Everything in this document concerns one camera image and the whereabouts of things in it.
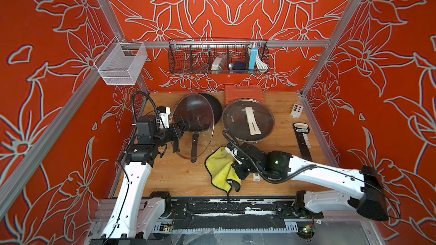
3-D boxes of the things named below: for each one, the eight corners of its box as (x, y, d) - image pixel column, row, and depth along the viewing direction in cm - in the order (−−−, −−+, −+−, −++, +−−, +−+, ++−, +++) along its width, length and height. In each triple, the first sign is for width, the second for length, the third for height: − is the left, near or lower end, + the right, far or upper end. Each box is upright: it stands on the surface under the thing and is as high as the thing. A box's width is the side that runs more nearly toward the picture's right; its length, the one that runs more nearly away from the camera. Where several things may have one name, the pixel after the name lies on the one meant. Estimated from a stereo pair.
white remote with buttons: (289, 115, 109) (291, 112, 106) (293, 106, 114) (295, 102, 111) (298, 119, 107) (300, 116, 104) (301, 109, 112) (304, 106, 109)
